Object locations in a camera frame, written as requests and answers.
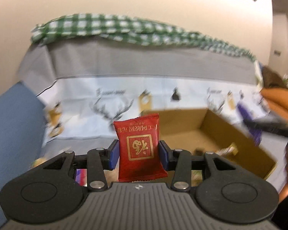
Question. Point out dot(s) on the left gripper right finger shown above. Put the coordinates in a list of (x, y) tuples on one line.
[(178, 163)]

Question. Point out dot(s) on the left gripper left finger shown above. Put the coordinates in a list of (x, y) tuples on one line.
[(99, 160)]

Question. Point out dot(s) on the purple snack bar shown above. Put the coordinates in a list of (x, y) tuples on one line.
[(249, 123)]

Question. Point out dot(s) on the red square snack packet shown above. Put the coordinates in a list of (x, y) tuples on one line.
[(139, 151)]

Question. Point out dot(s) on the dark chocolate bar wrapper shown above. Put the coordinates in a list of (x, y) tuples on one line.
[(199, 152)]

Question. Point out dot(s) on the red blue spicy snack packet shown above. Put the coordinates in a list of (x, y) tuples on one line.
[(81, 177)]

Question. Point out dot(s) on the orange cushion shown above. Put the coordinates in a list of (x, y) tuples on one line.
[(277, 99)]

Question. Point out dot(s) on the brown cardboard box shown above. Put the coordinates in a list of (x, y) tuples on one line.
[(192, 129)]

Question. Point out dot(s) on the brown blanket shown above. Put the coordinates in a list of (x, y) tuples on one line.
[(271, 79)]

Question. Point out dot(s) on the grey deer-print sofa cover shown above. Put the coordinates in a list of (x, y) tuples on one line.
[(86, 84)]

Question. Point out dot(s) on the green checkered cloth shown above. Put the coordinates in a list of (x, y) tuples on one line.
[(131, 30)]

